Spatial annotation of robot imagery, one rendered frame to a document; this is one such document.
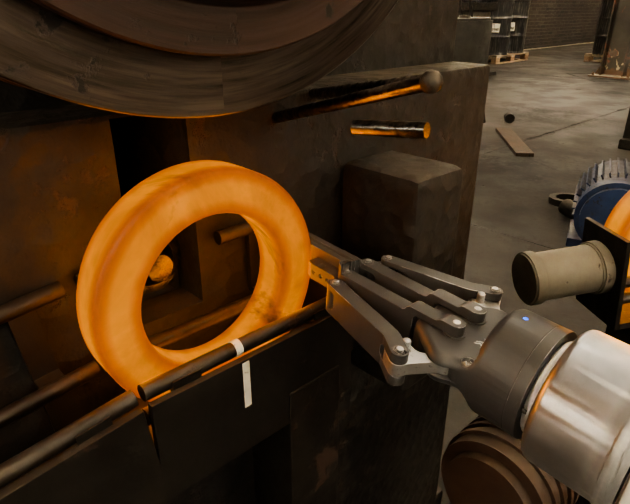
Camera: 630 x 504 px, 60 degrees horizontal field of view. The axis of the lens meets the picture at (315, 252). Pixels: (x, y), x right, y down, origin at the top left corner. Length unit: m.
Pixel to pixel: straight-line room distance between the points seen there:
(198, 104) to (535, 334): 0.24
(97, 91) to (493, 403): 0.28
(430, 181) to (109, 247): 0.29
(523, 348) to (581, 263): 0.31
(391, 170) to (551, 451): 0.29
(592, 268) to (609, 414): 0.35
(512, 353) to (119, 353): 0.25
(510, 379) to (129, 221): 0.25
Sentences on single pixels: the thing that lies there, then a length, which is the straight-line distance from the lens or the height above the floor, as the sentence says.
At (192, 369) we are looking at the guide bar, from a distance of 0.39.
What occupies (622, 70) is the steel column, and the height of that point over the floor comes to 0.11.
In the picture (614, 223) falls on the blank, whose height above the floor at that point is 0.72.
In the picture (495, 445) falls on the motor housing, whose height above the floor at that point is 0.53.
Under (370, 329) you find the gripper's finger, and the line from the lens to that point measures 0.37.
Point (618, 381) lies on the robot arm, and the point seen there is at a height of 0.76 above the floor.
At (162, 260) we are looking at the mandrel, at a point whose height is 0.74.
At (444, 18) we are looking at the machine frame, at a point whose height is 0.93.
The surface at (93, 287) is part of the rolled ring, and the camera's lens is 0.36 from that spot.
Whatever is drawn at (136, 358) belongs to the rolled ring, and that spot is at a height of 0.73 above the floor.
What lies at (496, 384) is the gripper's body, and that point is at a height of 0.74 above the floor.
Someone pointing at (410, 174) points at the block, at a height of 0.80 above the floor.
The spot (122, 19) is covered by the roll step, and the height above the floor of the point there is 0.93.
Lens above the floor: 0.94
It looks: 24 degrees down
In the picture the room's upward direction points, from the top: straight up
